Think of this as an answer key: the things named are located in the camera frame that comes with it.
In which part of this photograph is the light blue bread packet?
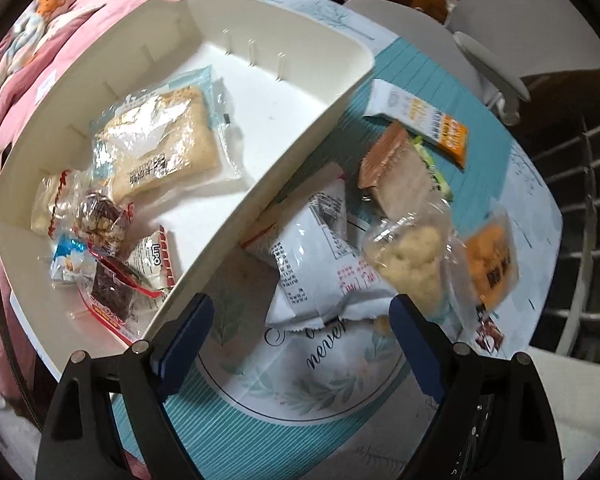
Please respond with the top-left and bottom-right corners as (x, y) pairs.
(87, 65), (243, 201)

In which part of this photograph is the grey office chair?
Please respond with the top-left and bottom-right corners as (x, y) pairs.
(342, 0), (600, 126)

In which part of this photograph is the clear nut bar packet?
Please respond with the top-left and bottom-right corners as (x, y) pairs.
(72, 189), (136, 261)

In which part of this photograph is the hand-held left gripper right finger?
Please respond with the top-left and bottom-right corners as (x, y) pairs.
(388, 294), (565, 480)

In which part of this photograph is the white black-print snack packet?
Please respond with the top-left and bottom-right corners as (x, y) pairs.
(242, 162), (396, 333)

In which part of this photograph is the clear puff snack bag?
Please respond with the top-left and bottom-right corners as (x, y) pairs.
(362, 195), (473, 333)
(30, 170), (81, 238)

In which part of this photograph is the metal window grille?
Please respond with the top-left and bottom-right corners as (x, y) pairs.
(500, 105), (600, 356)

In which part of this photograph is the brown snack packet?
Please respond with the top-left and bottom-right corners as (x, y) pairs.
(357, 120), (443, 221)

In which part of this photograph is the white floral curtain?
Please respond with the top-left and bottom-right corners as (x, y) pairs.
(525, 345), (600, 480)

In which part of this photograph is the printed cartoon blanket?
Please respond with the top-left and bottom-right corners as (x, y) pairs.
(0, 0), (106, 136)

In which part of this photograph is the chocolate snack red wrapper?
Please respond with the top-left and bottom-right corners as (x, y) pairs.
(77, 255), (166, 346)

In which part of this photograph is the orange white bar packet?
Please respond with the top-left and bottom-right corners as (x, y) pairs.
(362, 80), (470, 171)

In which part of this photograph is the white plastic tray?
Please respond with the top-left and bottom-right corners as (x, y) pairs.
(0, 0), (376, 396)

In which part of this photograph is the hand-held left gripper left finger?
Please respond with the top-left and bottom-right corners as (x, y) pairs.
(35, 292), (216, 480)

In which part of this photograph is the blue candy wrapper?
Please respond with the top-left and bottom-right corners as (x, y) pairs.
(49, 232), (98, 286)

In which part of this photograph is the dark brown chocolate packet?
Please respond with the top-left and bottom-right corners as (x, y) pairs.
(472, 305), (506, 353)

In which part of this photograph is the orange cracker packet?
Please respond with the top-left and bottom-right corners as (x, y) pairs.
(462, 205), (521, 311)

